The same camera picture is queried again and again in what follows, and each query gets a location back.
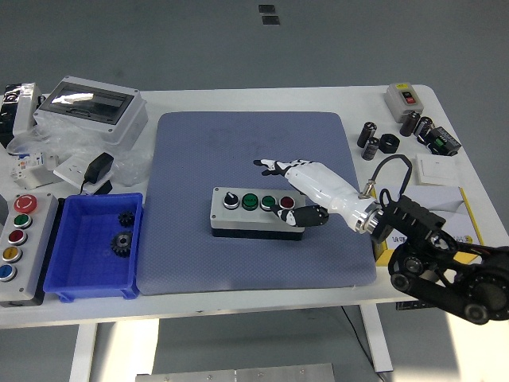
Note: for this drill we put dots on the white wall switch plate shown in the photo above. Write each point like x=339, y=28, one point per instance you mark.
x=437, y=169

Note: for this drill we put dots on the grey object at edge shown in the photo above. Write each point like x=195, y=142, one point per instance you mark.
x=2, y=211

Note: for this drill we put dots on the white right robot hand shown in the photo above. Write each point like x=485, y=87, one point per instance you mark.
x=330, y=191

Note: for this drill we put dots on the black silver foil packet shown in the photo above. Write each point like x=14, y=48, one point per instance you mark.
x=8, y=107

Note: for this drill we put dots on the grey distribution box clear lid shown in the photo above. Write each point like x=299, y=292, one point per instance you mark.
x=119, y=127

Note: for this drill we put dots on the dark floor plate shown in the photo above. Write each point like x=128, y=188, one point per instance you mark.
x=270, y=20
x=266, y=8

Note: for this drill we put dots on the black cylindrical capacitor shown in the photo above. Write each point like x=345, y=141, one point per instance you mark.
x=371, y=148
x=366, y=134
x=409, y=124
x=423, y=127

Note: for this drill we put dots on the black power adapter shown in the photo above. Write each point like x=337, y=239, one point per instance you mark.
x=98, y=167

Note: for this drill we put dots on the white circuit breaker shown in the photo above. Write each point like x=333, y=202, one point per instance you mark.
x=28, y=169

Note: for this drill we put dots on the grey two-button switch box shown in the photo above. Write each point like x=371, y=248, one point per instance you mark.
x=395, y=101

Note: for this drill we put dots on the blue plastic bin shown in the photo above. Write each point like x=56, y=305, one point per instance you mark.
x=79, y=274

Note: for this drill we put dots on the small black gear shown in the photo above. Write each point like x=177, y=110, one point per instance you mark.
x=125, y=218

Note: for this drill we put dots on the grey four-button control box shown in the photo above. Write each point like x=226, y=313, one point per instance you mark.
x=234, y=223

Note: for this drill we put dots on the clear plastic bag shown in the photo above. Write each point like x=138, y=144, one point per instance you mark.
x=59, y=139

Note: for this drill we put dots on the grey five-button control station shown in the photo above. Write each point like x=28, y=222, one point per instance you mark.
x=36, y=254

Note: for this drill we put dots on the black table control panel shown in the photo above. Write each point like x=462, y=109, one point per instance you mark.
x=409, y=305

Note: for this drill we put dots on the large black gear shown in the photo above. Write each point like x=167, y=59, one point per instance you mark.
x=121, y=243

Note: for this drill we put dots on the grey-blue table mat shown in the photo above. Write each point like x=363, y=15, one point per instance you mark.
x=191, y=258

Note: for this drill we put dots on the white wall socket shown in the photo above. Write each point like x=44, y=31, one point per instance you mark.
x=69, y=169

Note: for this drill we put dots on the black hex nut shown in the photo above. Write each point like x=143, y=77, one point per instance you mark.
x=389, y=143

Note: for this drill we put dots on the white table leg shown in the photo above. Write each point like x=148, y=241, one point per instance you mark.
x=82, y=354
x=378, y=342

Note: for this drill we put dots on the yellow and white cardboard box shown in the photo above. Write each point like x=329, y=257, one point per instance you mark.
x=441, y=197

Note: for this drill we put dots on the black module green terminal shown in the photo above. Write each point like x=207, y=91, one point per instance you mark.
x=443, y=142

